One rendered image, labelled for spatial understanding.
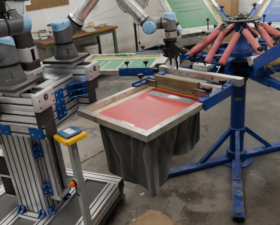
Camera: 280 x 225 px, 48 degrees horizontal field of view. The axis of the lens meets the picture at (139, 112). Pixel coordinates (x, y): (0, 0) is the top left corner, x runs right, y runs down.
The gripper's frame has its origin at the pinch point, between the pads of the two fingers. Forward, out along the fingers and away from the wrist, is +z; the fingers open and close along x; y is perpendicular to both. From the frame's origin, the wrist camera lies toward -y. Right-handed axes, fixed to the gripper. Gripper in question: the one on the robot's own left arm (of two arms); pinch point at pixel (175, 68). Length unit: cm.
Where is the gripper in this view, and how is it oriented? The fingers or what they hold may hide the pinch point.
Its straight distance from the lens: 208.1
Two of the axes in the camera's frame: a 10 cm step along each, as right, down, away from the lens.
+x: -6.8, 3.6, -6.4
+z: 1.1, 9.1, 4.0
